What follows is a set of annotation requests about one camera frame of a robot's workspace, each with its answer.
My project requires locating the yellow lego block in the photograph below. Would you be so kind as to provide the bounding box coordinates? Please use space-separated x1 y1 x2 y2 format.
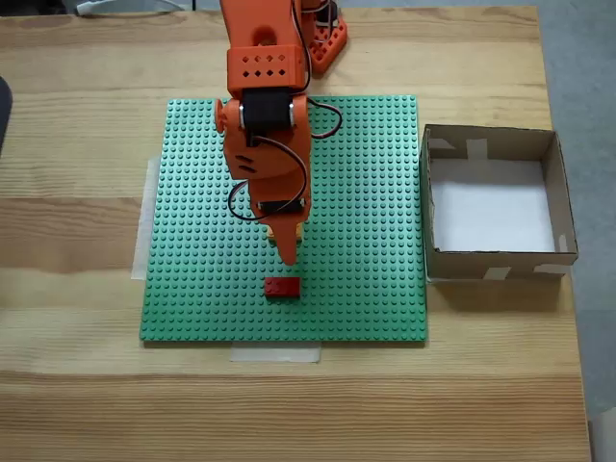
267 223 304 243

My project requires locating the red lego block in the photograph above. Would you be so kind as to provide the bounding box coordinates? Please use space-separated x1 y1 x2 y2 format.
263 276 302 300

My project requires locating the green lego baseplate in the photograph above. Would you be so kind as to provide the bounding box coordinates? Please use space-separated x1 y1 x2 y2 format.
138 94 429 347

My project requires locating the open cardboard box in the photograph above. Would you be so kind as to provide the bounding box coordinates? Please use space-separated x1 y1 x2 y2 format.
419 123 579 285

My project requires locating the masking tape strip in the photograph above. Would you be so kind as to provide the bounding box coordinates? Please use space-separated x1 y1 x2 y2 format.
130 154 163 281
229 344 322 365

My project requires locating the white paper sheet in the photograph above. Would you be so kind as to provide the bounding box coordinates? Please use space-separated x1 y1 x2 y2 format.
427 158 557 254

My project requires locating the black rounded object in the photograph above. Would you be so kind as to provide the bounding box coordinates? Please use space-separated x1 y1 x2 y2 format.
0 75 14 155

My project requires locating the thin servo cable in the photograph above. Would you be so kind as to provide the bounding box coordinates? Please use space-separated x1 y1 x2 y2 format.
226 95 344 222

